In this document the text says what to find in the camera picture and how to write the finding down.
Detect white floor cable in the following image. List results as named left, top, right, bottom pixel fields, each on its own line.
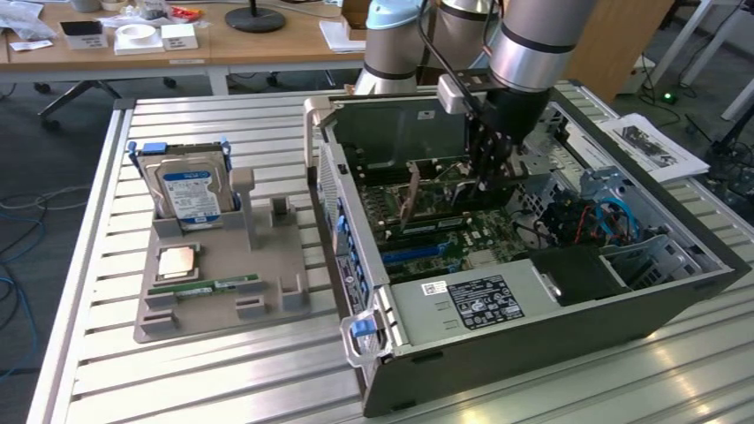
left=0, top=184, right=90, bottom=212

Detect grey parts rack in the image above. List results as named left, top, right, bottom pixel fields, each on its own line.
left=134, top=167, right=313, bottom=345

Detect red small items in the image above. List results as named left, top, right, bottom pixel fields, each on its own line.
left=169, top=4, right=205, bottom=23

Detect green RAM stick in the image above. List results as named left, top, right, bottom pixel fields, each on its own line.
left=399, top=215, right=467, bottom=238
left=146, top=274, right=261, bottom=296

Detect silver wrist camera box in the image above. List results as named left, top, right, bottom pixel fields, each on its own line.
left=437, top=73, right=473, bottom=115

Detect dark small object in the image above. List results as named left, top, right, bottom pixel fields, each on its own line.
left=138, top=0, right=172, bottom=21

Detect white cube box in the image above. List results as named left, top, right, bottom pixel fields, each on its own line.
left=158, top=22, right=198, bottom=52

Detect wooden desk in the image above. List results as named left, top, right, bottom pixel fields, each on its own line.
left=0, top=0, right=535, bottom=85

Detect grey card retention latch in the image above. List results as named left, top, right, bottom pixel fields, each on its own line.
left=303, top=97, right=337, bottom=171

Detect blue expansion slot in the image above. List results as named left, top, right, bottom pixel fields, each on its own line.
left=380, top=244, right=449, bottom=267

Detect black wire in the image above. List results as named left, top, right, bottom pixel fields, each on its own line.
left=512, top=210, right=559, bottom=249

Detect clear plastic bag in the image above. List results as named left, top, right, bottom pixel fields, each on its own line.
left=0, top=0, right=57, bottom=42

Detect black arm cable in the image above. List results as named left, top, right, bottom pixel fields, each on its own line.
left=415, top=0, right=493, bottom=123

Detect grey power supply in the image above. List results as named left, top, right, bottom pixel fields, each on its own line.
left=385, top=260, right=560, bottom=348

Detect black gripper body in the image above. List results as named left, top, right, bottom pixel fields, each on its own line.
left=481, top=86, right=552, bottom=147

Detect open grey PC case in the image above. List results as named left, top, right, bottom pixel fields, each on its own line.
left=308, top=85, right=754, bottom=419

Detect blue floor cable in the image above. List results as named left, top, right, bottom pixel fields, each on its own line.
left=0, top=210, right=44, bottom=379

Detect CPU chip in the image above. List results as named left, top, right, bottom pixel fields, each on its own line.
left=156, top=246, right=198, bottom=280

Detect white tape roll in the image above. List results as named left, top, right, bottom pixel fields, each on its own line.
left=116, top=24, right=156, bottom=44

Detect white box with black lid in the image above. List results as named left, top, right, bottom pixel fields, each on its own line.
left=57, top=19, right=110, bottom=50

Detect Nvidia graphics card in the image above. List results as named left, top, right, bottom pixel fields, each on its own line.
left=399, top=159, right=528, bottom=229

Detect flat white box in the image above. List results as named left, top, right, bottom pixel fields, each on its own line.
left=112, top=37, right=165, bottom=57

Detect case handle with blue latch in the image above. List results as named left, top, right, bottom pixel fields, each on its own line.
left=339, top=307, right=395, bottom=368

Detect cardboard box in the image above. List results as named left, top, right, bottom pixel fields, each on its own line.
left=340, top=0, right=372, bottom=43

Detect silver disk bay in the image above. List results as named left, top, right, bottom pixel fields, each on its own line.
left=597, top=233, right=706, bottom=292

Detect white desk frame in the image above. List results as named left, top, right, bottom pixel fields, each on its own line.
left=647, top=0, right=754, bottom=123

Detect loose white papers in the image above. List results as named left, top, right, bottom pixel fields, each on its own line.
left=319, top=19, right=367, bottom=53

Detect wooden cabinet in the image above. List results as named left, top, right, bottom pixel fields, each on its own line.
left=552, top=0, right=676, bottom=103

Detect black round lamp base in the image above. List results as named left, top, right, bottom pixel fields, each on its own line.
left=222, top=0, right=288, bottom=33

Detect silver drive cage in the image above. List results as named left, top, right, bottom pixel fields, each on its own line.
left=517, top=102, right=593, bottom=216

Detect black chair base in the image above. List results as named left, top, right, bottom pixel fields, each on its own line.
left=34, top=78, right=177, bottom=132

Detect metal socket cover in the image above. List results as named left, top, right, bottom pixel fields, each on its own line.
left=435, top=162, right=472, bottom=183

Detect hard disk with blue caddy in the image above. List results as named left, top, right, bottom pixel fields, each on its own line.
left=126, top=139, right=234, bottom=231

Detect blue wire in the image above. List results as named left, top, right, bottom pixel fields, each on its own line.
left=591, top=196, right=643, bottom=246

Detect black fan shroud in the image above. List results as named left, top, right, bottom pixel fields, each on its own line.
left=527, top=246, right=628, bottom=308

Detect printed paper stack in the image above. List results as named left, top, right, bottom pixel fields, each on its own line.
left=595, top=112, right=712, bottom=183

